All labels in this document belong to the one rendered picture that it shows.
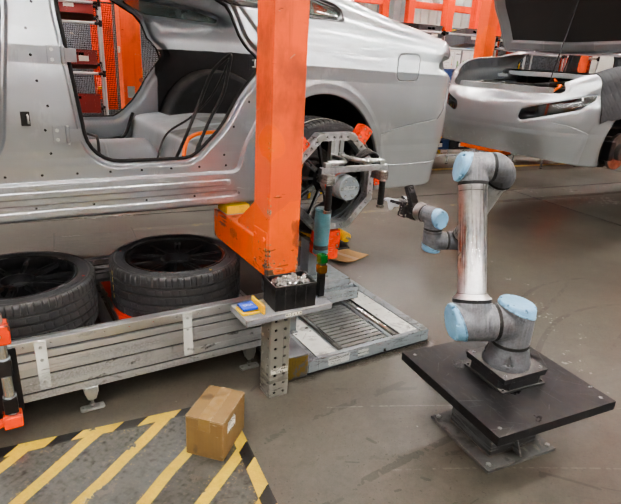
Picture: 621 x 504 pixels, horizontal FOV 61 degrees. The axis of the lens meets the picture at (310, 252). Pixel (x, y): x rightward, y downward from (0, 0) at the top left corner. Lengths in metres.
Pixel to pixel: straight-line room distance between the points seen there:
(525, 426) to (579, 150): 3.28
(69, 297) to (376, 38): 2.09
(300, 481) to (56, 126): 1.79
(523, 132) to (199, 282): 3.34
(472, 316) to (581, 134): 3.10
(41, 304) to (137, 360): 0.46
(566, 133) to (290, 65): 3.13
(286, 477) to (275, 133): 1.38
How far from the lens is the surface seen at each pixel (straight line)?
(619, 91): 5.13
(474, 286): 2.13
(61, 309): 2.48
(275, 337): 2.39
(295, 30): 2.31
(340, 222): 3.05
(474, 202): 2.13
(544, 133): 4.97
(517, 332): 2.21
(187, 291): 2.55
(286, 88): 2.30
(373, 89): 3.20
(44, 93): 2.58
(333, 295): 3.24
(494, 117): 5.16
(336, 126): 3.00
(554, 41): 6.19
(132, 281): 2.61
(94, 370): 2.48
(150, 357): 2.52
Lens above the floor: 1.50
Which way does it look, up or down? 20 degrees down
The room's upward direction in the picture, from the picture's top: 3 degrees clockwise
